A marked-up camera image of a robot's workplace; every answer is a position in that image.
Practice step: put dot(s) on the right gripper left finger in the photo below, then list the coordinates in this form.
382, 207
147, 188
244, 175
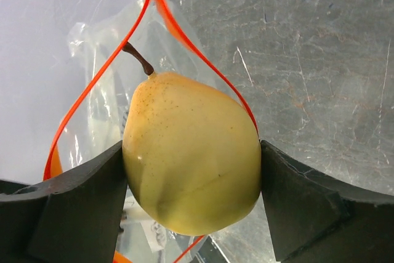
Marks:
71, 218

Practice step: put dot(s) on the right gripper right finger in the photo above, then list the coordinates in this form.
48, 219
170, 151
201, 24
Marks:
313, 217

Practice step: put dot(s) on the yellow pear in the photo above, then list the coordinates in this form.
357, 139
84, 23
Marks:
191, 153

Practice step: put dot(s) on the clear zip top bag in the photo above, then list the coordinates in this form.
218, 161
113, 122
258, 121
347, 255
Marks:
53, 165

